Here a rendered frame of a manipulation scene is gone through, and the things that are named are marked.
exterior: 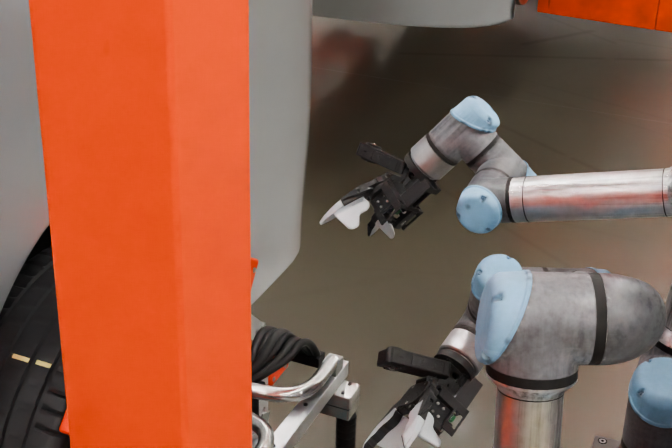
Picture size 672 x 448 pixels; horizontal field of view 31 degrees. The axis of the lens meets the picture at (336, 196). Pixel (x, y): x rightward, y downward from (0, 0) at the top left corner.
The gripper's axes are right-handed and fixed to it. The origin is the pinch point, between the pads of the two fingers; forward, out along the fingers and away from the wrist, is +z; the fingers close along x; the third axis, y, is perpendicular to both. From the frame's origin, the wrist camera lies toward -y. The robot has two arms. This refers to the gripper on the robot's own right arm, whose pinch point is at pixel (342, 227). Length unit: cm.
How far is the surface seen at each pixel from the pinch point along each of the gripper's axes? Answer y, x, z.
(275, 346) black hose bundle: 17.0, -14.7, 15.2
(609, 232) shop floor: -67, 255, 30
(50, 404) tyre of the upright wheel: 19, -52, 32
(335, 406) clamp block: 28.1, -4.3, 16.4
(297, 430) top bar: 33.5, -18.9, 16.1
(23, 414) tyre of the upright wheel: 18, -54, 36
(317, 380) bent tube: 26.3, -13.0, 11.9
